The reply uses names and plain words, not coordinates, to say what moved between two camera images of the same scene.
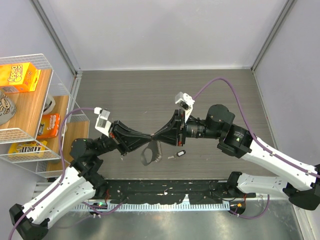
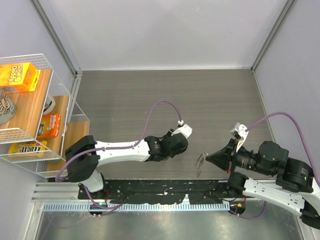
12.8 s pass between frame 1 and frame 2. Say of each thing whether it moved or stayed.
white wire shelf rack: stayed
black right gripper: moved
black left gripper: moved
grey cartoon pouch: stayed
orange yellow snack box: stayed
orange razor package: stayed
